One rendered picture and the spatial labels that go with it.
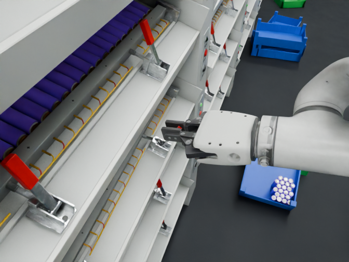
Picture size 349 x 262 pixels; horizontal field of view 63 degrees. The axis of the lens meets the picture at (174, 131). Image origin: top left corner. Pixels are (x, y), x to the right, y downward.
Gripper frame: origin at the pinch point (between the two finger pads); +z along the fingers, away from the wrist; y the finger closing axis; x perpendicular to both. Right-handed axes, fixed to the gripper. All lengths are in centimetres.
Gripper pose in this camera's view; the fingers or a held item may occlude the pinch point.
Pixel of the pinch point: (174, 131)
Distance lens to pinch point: 54.8
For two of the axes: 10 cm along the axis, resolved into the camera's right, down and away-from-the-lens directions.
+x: -2.0, -7.3, -6.5
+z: -9.2, -1.0, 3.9
